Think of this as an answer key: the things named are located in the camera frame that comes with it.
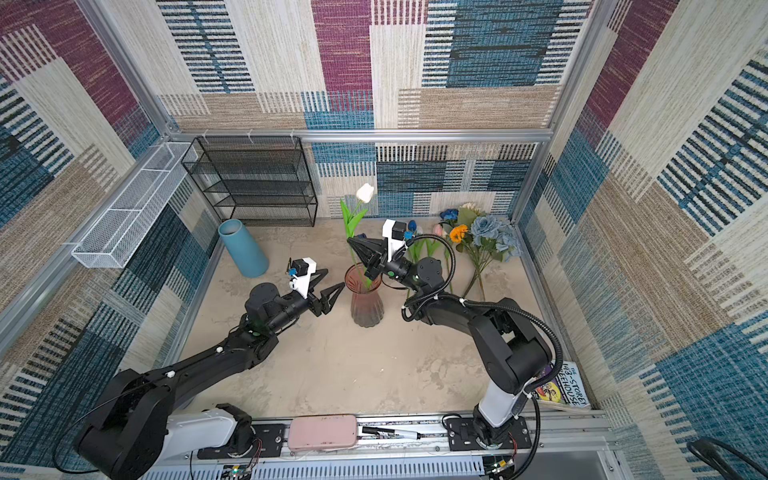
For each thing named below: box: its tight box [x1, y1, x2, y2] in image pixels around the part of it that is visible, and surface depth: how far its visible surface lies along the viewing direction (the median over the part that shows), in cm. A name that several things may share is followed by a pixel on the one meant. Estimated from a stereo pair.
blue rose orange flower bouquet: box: [440, 202, 523, 301], surface depth 107 cm
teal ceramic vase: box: [218, 218, 269, 278], surface depth 95 cm
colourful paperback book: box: [535, 361, 591, 411], surface depth 78 cm
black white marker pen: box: [362, 426, 422, 440], surface depth 76 cm
